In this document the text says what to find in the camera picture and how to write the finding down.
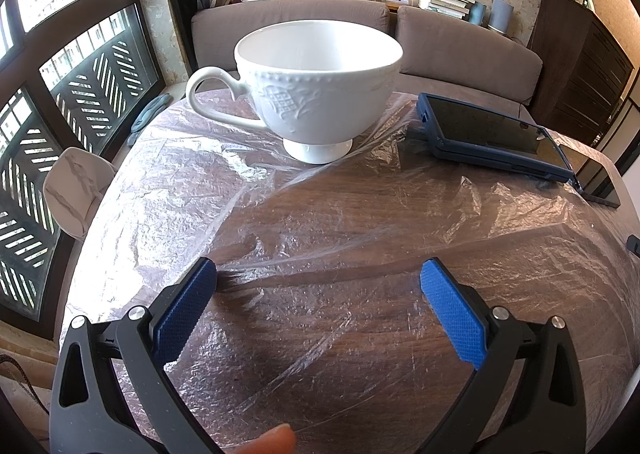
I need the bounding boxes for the dark wooden cabinet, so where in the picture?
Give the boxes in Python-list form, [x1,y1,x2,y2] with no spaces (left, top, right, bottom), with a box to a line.
[527,0,636,147]

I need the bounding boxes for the blue-grey object on sill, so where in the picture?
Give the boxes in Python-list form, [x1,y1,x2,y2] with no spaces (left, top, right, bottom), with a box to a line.
[129,93,173,147]

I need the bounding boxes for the window with lattice railing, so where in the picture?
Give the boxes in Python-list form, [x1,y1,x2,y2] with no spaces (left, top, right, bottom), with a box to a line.
[0,0,168,325]

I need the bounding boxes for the tablet in dark blue case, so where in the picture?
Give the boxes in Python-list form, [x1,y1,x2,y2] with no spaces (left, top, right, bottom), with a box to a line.
[416,93,576,183]

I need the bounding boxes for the clear plastic table cover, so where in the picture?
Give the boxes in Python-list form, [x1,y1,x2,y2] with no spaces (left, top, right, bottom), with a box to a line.
[59,92,640,454]

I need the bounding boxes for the large black tablet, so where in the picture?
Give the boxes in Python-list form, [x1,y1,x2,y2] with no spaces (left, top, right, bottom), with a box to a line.
[555,139,622,208]

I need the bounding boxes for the large grey-blue cylinder speaker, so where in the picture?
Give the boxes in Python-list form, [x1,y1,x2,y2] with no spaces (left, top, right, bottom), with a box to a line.
[487,0,515,34]

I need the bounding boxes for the brown sofa back cushion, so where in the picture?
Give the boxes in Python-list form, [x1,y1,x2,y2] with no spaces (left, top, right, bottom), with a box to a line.
[191,0,391,80]
[396,6,543,102]

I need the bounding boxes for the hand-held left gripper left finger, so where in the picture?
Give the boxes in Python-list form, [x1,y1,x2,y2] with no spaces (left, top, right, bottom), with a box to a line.
[49,257,218,454]

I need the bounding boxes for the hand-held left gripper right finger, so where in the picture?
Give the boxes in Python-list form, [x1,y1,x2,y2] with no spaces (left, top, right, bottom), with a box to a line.
[419,257,587,454]

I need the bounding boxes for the white ceramic cup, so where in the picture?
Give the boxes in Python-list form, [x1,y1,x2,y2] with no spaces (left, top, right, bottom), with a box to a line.
[186,20,404,165]

